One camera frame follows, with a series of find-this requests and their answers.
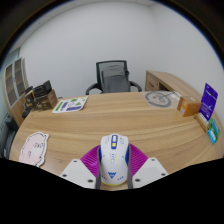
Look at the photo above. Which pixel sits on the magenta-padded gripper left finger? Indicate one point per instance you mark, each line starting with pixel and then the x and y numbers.
pixel 78 173

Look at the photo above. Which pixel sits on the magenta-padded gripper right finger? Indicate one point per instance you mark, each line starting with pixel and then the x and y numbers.
pixel 150 171

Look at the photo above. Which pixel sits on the white and blue computer mouse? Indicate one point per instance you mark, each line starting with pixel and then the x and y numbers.
pixel 114 160

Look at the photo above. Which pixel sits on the pink pig-shaped mouse pad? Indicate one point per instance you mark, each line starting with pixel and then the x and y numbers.
pixel 33 149

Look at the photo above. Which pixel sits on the grey round-print mouse pad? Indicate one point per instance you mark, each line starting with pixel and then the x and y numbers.
pixel 161 99

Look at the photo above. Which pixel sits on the white sheet with coloured shapes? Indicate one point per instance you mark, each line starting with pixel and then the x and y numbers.
pixel 70 104

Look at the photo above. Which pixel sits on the small light blue box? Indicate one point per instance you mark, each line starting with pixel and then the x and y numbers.
pixel 212 136

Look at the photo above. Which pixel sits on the orange-brown cardboard box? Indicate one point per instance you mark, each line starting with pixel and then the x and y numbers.
pixel 189 106

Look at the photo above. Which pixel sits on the green plastic box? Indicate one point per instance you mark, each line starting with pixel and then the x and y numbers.
pixel 215 128

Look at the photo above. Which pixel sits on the black sofa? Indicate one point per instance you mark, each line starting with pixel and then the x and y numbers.
pixel 9 136

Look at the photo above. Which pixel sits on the large dark brown carton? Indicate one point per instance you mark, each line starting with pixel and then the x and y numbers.
pixel 45 98

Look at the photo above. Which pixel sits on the small dark brown carton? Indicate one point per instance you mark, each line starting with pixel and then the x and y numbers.
pixel 29 99

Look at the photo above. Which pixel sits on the wooden side desk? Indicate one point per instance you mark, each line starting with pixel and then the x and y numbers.
pixel 163 81

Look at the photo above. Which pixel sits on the purple card package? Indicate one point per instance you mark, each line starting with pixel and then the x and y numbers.
pixel 209 101

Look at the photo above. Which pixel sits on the black mesh office chair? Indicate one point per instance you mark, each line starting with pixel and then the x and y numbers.
pixel 114 78

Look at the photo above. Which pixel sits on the wooden shelf cabinet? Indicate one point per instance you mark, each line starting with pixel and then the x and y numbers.
pixel 15 83

